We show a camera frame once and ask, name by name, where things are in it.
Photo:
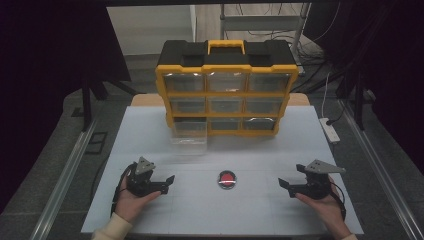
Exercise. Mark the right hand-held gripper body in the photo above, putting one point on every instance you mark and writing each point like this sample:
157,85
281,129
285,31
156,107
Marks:
318,185

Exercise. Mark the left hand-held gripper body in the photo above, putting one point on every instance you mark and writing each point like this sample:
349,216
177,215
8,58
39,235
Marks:
141,181

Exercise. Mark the clear plastic drawer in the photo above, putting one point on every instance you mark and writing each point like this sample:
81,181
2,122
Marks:
189,135

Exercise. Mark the red round black-rimmed case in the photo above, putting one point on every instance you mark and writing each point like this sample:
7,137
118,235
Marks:
227,179

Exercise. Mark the person's left hand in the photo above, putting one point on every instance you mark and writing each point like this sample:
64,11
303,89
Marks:
130,205

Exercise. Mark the person's right hand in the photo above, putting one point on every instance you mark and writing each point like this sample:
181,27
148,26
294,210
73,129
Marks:
328,210

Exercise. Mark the white table cover sheet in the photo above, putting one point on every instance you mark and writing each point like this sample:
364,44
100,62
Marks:
200,210

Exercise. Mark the white power strip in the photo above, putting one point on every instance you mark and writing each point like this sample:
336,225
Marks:
330,130

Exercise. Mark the wooden table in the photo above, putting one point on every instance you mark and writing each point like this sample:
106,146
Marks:
146,100

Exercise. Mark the black stand leg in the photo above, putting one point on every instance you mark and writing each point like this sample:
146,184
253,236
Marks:
86,103

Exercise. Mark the yellow black drawer organizer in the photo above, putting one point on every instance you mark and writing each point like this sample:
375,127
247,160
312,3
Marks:
226,56

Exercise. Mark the dark curtain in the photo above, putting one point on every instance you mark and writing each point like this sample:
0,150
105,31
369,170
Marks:
390,66
43,83

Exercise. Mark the metal shelf stand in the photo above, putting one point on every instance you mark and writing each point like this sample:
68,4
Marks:
263,23

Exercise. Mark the black floor frame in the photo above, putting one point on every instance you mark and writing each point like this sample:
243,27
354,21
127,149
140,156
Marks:
96,142

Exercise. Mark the metal floor rail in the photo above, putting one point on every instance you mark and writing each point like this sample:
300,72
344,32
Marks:
383,173
63,180

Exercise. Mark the white wall panel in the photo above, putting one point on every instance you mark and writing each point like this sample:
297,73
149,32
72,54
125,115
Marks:
150,28

